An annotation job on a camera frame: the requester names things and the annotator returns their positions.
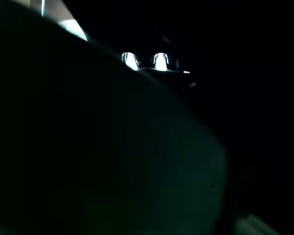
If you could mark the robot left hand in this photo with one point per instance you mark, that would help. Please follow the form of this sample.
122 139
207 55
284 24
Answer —
210 36

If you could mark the dark green cloth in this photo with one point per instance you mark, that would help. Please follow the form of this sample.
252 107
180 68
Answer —
100 147

